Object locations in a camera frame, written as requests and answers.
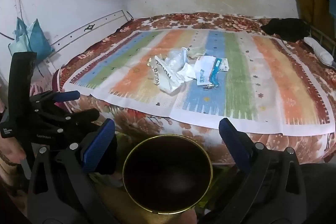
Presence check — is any white paper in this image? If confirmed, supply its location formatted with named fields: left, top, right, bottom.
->
left=177, top=63, right=197, bottom=82

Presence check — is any dark bin with gold rim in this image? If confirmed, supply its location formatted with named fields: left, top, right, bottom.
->
left=122, top=135, right=213, bottom=224

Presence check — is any metal bed rail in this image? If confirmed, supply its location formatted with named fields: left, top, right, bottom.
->
left=310, top=25, right=336, bottom=57

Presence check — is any brown floral blanket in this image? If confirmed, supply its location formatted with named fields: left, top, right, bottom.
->
left=51, top=12, right=336, bottom=165

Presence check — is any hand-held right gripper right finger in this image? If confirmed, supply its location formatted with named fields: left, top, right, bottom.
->
left=219, top=117, right=307, bottom=224

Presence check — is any striped colourful mat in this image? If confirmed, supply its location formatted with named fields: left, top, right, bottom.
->
left=62, top=27, right=336, bottom=136

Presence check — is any black cloth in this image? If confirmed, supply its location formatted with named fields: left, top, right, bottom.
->
left=261, top=18, right=312, bottom=42

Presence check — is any person's left hand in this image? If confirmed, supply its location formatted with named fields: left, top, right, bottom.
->
left=0, top=132, right=27, bottom=165

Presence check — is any white package with blue print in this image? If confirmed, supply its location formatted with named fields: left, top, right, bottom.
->
left=194, top=55, right=216, bottom=86

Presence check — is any white printed plastic bag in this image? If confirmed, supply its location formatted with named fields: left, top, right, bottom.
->
left=147, top=55, right=186, bottom=94

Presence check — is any white headboard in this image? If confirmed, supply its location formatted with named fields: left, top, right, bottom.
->
left=0, top=0, right=132, bottom=71

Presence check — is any white rolled cloth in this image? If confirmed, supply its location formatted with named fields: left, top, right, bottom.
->
left=304, top=37, right=336, bottom=66

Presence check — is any blue packet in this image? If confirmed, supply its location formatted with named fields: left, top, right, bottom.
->
left=207, top=58, right=223, bottom=87

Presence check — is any yellowish clear wrapper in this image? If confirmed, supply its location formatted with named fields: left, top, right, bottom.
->
left=188, top=47, right=208, bottom=60

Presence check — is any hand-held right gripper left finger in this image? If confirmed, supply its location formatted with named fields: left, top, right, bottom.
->
left=28, top=118, right=118, bottom=224

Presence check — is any teal bag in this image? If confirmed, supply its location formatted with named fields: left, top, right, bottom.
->
left=9, top=17, right=55, bottom=65

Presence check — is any small white box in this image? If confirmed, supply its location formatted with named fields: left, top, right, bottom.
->
left=218, top=58, right=230, bottom=72

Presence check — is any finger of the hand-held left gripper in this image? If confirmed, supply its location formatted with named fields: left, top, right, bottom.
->
left=35, top=109, right=101, bottom=136
left=29, top=90, right=81, bottom=109

